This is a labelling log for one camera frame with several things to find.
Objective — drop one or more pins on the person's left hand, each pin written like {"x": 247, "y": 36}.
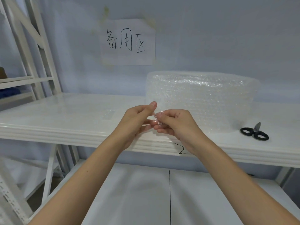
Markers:
{"x": 131, "y": 124}

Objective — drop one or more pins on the person's right hand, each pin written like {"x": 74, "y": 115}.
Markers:
{"x": 181, "y": 126}

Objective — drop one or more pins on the person's left thumb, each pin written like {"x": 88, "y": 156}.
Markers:
{"x": 149, "y": 107}

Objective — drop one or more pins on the person's right thumb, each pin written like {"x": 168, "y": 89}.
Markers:
{"x": 165, "y": 114}

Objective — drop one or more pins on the clear bubble wrap roll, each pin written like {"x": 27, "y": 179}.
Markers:
{"x": 206, "y": 100}

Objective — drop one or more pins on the person's left forearm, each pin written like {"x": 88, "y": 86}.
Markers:
{"x": 86, "y": 180}

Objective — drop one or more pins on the person's right forearm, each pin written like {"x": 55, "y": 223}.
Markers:
{"x": 239, "y": 185}

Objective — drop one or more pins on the white paper sign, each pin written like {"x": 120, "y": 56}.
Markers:
{"x": 131, "y": 49}

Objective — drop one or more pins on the white metal shelving unit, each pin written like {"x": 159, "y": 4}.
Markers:
{"x": 70, "y": 112}

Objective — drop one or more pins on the white metal side rack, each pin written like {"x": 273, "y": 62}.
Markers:
{"x": 42, "y": 49}

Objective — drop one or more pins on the blue cloth item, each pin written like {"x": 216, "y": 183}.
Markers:
{"x": 9, "y": 93}

